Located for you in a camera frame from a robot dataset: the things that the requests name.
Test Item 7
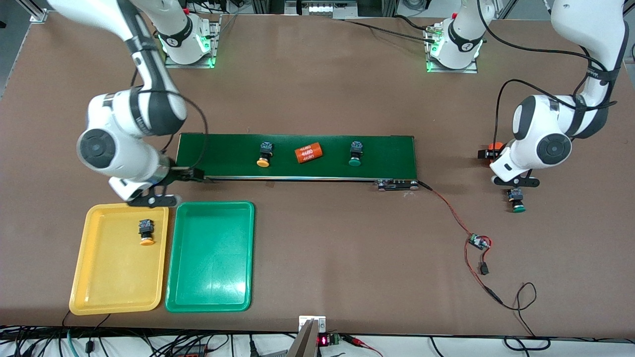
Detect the yellow mushroom push button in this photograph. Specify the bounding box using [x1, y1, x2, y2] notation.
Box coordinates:
[256, 141, 274, 168]
[137, 219, 155, 246]

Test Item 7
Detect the green mushroom push button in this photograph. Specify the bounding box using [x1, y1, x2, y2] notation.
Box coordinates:
[347, 141, 364, 168]
[507, 187, 527, 214]

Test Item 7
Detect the green belt mini conveyor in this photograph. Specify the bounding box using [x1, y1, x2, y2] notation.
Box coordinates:
[172, 132, 420, 192]

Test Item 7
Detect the green plastic tray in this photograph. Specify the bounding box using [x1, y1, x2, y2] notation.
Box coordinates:
[164, 200, 255, 313]

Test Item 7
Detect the yellow plastic tray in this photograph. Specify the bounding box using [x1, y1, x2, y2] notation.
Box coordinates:
[68, 201, 170, 316]

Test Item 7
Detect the grey metal bar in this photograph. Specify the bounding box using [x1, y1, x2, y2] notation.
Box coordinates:
[286, 319, 319, 357]

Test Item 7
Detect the white device behind table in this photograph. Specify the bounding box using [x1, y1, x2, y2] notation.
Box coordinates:
[285, 0, 359, 19]

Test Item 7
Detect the red clip lead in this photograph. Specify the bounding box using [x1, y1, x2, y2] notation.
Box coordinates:
[341, 333, 383, 357]

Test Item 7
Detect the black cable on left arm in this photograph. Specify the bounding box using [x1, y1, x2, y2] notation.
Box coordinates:
[484, 0, 618, 149]

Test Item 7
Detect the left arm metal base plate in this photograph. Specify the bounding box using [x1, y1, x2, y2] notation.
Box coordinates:
[424, 25, 479, 74]

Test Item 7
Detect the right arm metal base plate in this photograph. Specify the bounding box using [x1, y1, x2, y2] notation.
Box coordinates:
[164, 14, 222, 69]

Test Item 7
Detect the thin black looped cable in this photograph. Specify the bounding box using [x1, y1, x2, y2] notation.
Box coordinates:
[500, 282, 552, 353]

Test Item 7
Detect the black cable across table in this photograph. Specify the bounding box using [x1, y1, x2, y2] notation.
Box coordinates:
[342, 19, 440, 43]

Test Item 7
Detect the teal cable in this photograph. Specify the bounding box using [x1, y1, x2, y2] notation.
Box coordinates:
[65, 328, 81, 357]

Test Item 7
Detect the small metal mounting bracket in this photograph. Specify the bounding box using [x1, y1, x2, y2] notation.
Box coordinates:
[298, 315, 327, 334]

